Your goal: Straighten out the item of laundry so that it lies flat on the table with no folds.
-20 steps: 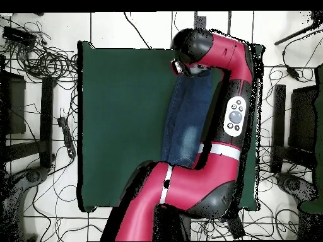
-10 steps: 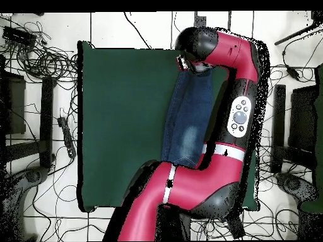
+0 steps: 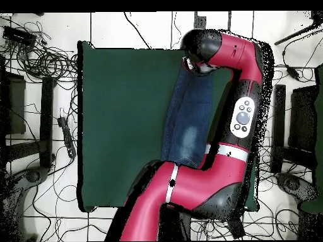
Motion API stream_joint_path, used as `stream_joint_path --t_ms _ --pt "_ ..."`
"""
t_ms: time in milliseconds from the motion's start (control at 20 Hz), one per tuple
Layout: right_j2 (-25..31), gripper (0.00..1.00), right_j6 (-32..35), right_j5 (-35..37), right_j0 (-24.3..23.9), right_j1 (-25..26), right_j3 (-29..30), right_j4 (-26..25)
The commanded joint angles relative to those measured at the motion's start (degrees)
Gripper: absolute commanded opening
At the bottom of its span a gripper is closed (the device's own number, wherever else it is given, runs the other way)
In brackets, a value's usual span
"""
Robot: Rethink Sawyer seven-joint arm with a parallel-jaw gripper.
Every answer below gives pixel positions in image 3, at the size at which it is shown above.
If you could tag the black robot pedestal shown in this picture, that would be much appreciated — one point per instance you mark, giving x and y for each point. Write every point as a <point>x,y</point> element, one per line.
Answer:
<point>174,227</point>

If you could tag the black flat panel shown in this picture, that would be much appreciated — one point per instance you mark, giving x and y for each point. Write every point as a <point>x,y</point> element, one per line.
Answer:
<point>15,106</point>
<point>302,118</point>

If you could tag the dark green table cloth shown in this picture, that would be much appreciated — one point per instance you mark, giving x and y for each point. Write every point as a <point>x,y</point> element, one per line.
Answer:
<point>121,126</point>

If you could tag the grey curved floor base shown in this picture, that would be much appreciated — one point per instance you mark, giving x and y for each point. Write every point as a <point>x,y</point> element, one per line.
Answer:
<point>32,176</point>
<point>295,185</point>

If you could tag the black stand bar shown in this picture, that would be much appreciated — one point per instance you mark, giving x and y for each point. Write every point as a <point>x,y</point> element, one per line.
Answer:
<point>46,121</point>
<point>279,121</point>

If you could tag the black power adapter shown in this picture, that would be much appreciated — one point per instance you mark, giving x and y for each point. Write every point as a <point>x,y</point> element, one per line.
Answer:
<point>292,72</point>

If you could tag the black rod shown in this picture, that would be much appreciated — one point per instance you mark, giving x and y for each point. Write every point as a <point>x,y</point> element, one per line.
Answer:
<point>292,36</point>

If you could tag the dark grey square marker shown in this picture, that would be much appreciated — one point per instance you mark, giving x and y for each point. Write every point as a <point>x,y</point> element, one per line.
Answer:
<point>200,22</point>

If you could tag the blue denim jeans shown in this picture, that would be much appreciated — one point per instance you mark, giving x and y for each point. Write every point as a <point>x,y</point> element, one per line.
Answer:
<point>189,121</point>

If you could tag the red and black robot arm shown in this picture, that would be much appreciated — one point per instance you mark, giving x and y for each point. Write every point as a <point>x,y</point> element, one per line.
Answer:
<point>202,186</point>

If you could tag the black power strip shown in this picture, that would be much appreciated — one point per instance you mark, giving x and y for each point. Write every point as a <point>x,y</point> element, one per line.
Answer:
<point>66,136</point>

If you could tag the black electronics box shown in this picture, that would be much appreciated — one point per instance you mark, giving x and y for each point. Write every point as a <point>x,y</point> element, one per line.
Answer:
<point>17,35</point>

